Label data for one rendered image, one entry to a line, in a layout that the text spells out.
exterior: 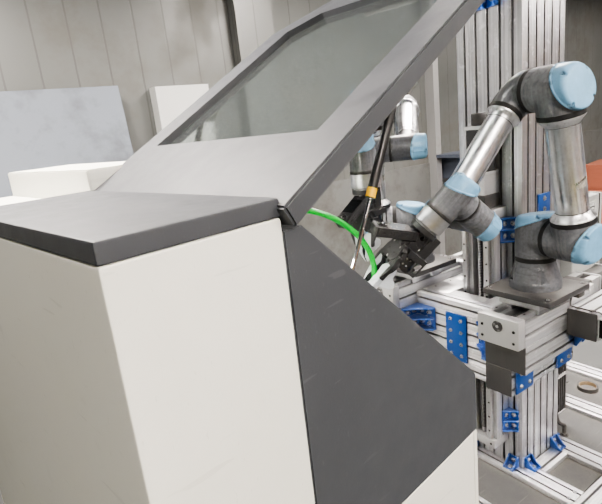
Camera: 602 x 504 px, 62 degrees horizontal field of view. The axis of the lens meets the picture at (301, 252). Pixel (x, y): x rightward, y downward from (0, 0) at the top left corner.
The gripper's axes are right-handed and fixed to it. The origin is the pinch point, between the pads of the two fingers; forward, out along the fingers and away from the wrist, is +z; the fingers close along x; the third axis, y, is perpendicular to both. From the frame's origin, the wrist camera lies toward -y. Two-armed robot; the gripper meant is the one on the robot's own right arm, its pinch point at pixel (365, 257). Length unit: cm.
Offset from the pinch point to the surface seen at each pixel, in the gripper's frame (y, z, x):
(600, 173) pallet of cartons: 570, 57, 96
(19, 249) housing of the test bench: -89, -26, -5
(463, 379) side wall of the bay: -9.1, 24.3, -35.1
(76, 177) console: -61, -33, 42
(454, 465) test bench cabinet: -15, 45, -35
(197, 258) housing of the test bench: -76, -24, -35
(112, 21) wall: 47, -114, 225
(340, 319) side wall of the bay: -50, -6, -35
